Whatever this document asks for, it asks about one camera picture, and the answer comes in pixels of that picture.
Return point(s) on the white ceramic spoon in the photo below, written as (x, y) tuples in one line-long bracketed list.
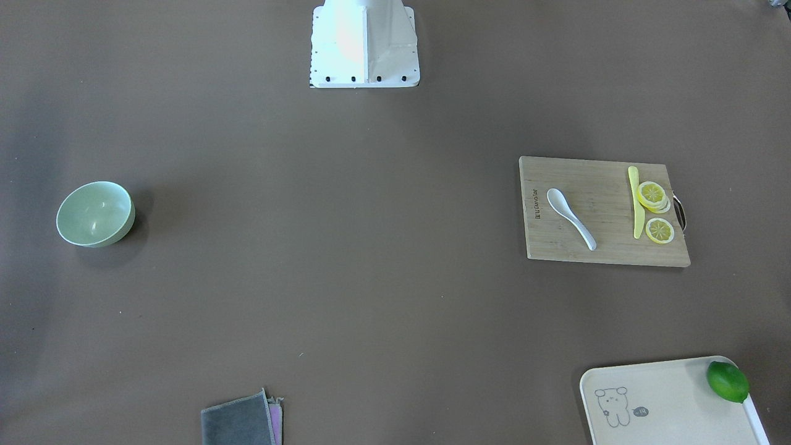
[(561, 206)]

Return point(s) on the light green bowl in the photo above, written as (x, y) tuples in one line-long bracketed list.
[(95, 215)]

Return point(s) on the bamboo cutting board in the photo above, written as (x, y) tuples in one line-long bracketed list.
[(599, 193)]

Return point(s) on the yellow plastic knife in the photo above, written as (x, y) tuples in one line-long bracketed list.
[(638, 209)]

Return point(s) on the grey folded cloth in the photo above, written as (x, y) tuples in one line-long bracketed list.
[(256, 419)]

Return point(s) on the single lemon slice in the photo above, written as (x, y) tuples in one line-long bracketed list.
[(660, 231)]

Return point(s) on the cream rabbit tray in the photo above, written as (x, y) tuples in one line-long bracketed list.
[(666, 402)]

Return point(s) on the green lime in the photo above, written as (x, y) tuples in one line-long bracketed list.
[(728, 382)]

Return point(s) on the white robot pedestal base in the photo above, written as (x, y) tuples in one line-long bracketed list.
[(364, 44)]

